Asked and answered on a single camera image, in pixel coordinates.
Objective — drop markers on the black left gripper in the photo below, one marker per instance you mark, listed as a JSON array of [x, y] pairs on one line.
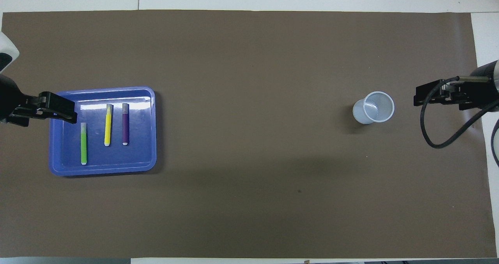
[[11, 98]]

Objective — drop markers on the translucent plastic cup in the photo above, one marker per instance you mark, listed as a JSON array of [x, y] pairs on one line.
[[360, 114]]

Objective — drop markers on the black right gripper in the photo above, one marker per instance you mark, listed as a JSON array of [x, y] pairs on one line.
[[475, 88]]

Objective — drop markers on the brown table mat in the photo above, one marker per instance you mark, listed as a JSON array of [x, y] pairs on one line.
[[249, 100]]

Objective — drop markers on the green marker pen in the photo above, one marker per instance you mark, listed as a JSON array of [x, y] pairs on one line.
[[84, 147]]

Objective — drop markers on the purple marker pen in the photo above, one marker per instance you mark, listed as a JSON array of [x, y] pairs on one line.
[[125, 125]]

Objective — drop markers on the blue plastic tray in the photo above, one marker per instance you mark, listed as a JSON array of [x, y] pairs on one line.
[[136, 155]]

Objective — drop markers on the yellow marker pen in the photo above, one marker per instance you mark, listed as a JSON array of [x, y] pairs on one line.
[[108, 127]]

